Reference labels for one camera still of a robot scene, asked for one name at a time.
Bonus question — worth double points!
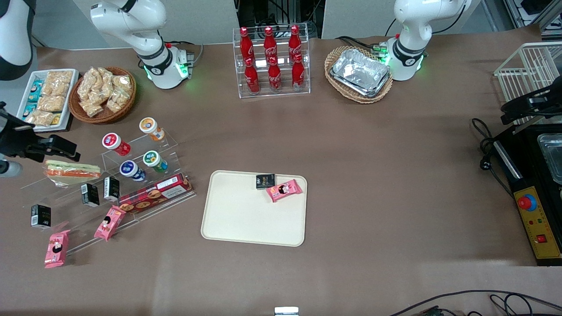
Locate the pink snack packet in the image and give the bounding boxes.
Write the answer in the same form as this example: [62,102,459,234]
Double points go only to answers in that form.
[44,230,71,269]
[94,205,126,242]
[266,179,303,203]

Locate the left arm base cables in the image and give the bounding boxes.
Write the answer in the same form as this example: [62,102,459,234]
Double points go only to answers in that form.
[336,35,389,57]

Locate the light wicker basket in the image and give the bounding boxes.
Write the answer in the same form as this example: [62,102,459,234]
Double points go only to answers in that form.
[324,46,393,104]

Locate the red lid cup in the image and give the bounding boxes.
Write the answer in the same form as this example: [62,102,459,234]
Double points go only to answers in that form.
[102,133,131,157]

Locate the long black cable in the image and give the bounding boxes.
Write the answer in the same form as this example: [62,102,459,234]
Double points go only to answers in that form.
[389,290,562,316]

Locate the red cola bottle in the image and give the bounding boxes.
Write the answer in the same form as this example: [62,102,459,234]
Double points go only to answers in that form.
[288,25,303,62]
[244,58,260,94]
[240,27,255,66]
[268,56,282,92]
[292,54,306,90]
[263,27,278,64]

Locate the red biscuit box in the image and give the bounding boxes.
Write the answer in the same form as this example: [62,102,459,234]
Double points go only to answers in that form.
[118,173,194,214]

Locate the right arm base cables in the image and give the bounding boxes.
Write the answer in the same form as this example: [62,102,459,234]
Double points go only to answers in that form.
[165,39,205,67]

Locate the clear bag of crackers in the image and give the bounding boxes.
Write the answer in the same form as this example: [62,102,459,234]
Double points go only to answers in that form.
[90,67,114,95]
[78,70,99,101]
[107,90,129,114]
[112,75,132,95]
[80,99,104,118]

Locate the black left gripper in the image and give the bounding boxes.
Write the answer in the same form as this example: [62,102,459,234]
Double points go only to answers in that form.
[501,83,562,125]

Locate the stack of foil trays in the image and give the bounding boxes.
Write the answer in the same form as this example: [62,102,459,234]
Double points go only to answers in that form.
[330,48,391,98]

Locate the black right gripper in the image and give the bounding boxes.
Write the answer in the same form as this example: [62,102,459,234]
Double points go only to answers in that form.
[0,102,81,162]

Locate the clear acrylic bottle rack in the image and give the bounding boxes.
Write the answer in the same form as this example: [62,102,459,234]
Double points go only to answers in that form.
[233,23,311,99]

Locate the black power cable with plug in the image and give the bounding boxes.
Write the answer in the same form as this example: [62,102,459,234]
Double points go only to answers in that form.
[471,118,516,198]

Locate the foil tray in machine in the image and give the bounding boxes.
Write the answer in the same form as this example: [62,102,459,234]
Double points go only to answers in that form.
[537,133,562,185]

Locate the sandwich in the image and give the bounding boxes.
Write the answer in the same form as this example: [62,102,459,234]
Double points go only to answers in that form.
[44,160,102,187]

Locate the orange lid cup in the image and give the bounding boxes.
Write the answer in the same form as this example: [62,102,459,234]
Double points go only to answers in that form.
[139,117,166,142]

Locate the dark wicker basket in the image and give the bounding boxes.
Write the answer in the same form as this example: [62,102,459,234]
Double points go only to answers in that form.
[68,67,137,124]

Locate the clear acrylic tiered stand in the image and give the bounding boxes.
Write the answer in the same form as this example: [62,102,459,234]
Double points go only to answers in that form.
[20,131,197,256]

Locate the cream plastic tray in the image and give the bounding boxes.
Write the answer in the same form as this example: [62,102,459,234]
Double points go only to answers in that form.
[201,170,308,248]

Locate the white rectangular snack tray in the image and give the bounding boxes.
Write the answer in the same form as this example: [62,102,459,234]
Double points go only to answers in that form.
[16,69,79,132]

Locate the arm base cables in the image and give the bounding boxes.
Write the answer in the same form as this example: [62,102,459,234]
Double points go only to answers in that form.
[165,39,205,67]
[336,35,389,57]

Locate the red emergency stop button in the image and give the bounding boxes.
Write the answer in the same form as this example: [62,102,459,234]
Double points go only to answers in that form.
[517,193,538,212]

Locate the beige snack bag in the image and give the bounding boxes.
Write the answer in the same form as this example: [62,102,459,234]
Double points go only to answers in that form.
[25,111,55,127]
[37,96,65,112]
[42,81,67,98]
[44,70,73,85]

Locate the blue lid cup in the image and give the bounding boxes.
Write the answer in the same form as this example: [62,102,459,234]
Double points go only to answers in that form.
[119,160,147,182]

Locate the looped black cable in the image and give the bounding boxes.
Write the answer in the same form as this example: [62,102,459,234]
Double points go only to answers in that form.
[490,293,562,316]

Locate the white wire basket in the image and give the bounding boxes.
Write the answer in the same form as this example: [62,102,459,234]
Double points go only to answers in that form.
[494,42,562,126]

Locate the green lid cup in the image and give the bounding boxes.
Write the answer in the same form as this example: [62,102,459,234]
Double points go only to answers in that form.
[143,150,169,173]

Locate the black sealing machine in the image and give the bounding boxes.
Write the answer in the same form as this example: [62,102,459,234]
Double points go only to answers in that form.
[492,122,562,267]

